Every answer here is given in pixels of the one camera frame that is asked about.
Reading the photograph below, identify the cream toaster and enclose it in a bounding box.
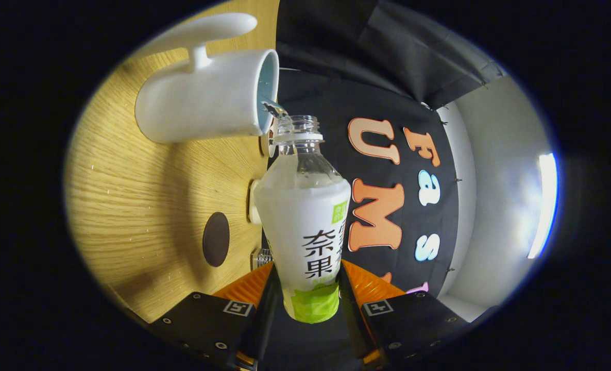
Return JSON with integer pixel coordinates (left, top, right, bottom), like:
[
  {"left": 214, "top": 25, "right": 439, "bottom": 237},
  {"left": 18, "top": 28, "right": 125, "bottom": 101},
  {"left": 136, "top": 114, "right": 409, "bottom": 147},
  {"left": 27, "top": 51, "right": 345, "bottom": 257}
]
[{"left": 247, "top": 179, "right": 262, "bottom": 226}]

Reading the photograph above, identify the black backdrop cloth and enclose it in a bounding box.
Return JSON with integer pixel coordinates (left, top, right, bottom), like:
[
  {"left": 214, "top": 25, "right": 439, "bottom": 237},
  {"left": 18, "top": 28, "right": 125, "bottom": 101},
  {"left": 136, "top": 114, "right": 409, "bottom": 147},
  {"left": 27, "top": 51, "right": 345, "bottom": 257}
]
[{"left": 262, "top": 0, "right": 507, "bottom": 371}]

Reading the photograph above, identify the small dish with dates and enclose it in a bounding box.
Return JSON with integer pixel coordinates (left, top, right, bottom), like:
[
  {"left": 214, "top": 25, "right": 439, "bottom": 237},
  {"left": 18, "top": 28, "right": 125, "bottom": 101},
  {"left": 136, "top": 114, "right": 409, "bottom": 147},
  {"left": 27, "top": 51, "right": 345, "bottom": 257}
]
[{"left": 260, "top": 124, "right": 278, "bottom": 158}]

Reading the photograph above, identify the wire mesh holder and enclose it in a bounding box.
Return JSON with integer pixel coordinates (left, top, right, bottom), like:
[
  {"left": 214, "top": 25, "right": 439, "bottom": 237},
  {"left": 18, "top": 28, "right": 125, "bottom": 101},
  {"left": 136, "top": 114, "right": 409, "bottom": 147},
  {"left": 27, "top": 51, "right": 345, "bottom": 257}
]
[{"left": 251, "top": 247, "right": 274, "bottom": 271}]

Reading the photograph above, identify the white cup with blue inside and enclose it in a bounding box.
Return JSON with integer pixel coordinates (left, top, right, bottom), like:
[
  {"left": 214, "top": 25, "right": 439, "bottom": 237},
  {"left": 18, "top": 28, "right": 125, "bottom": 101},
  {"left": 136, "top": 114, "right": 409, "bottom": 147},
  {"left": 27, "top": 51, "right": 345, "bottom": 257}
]
[{"left": 134, "top": 13, "right": 280, "bottom": 144}]

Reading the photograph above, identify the wooden table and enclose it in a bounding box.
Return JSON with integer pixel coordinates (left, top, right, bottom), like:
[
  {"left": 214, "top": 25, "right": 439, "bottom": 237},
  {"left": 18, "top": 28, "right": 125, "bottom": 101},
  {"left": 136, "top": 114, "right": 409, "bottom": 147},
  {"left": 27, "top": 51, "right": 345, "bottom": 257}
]
[{"left": 64, "top": 0, "right": 280, "bottom": 324}]

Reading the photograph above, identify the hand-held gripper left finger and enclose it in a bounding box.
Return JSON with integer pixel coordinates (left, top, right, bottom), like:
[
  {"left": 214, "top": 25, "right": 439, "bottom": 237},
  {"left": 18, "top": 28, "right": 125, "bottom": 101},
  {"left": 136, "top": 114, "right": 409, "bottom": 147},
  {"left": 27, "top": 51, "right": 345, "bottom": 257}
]
[{"left": 148, "top": 261, "right": 280, "bottom": 369}]

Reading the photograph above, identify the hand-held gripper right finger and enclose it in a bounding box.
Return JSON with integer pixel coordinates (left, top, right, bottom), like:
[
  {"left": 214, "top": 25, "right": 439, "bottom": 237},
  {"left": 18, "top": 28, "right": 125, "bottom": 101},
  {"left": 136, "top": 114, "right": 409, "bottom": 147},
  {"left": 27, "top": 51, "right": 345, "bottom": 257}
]
[{"left": 339, "top": 260, "right": 471, "bottom": 367}]

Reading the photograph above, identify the large ceiling light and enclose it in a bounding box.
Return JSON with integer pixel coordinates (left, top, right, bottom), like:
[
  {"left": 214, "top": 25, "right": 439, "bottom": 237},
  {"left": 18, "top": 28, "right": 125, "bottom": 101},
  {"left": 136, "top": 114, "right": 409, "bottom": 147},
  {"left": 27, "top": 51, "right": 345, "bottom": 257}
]
[{"left": 527, "top": 153, "right": 558, "bottom": 259}]

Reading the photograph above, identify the white green label juice bottle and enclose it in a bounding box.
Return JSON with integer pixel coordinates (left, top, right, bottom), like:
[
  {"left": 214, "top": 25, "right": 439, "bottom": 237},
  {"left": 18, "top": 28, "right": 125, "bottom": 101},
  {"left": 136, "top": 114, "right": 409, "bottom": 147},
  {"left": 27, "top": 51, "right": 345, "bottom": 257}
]
[{"left": 253, "top": 115, "right": 352, "bottom": 324}]

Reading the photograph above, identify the dark brown round coaster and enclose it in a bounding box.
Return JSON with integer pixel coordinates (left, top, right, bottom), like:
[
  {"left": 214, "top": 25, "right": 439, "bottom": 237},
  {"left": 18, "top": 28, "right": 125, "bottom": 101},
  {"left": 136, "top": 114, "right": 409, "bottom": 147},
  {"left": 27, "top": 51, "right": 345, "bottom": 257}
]
[{"left": 202, "top": 212, "right": 230, "bottom": 268}]

